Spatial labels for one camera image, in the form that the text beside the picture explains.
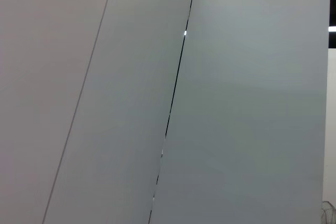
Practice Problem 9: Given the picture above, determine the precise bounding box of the wire mesh fan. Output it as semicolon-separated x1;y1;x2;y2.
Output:
321;200;336;224

